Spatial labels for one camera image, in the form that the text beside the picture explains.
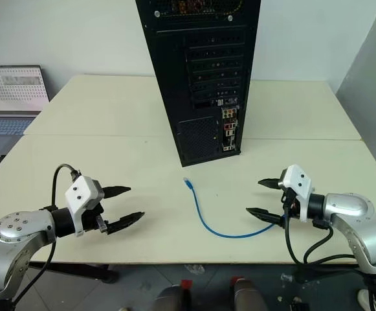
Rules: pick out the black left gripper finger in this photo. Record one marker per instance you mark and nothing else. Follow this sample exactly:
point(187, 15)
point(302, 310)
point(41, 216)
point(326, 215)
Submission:
point(116, 191)
point(124, 223)

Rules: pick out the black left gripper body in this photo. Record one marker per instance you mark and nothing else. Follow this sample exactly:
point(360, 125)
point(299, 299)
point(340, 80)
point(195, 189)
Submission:
point(92, 220)

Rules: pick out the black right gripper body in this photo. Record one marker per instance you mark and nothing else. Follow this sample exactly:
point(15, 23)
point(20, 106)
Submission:
point(291, 202)

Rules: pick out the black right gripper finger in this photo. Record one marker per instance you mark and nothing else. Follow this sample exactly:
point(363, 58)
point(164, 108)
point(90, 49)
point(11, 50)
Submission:
point(267, 216)
point(272, 183)

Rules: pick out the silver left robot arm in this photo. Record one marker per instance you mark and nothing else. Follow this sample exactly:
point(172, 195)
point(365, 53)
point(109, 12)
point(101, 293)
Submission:
point(16, 228)

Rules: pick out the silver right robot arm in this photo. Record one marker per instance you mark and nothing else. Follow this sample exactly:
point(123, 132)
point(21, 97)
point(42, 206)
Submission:
point(352, 205)

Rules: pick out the dark rounded shape red top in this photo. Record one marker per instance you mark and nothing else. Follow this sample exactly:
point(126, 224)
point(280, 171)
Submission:
point(247, 294)
point(173, 296)

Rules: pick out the clear plastic scrap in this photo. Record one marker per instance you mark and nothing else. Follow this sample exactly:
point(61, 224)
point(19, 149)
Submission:
point(194, 268)

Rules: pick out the black desktop computer tower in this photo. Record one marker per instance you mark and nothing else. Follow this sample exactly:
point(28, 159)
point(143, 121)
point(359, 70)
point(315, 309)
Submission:
point(174, 97)

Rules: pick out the grey partition panel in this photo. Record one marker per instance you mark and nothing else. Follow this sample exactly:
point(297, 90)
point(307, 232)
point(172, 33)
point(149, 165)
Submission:
point(369, 97)

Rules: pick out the open grey laptop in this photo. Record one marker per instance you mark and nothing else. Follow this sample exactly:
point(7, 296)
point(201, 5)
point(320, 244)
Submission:
point(9, 97)

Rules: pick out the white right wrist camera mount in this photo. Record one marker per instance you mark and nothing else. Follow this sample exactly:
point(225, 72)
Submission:
point(296, 179)

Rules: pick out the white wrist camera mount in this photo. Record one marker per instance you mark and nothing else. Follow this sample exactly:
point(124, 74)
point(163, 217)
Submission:
point(296, 179)
point(81, 192)

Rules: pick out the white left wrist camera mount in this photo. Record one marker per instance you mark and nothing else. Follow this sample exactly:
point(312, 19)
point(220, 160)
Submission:
point(81, 192)

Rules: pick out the black table frame bar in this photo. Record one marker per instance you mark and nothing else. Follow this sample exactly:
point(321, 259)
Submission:
point(77, 271)

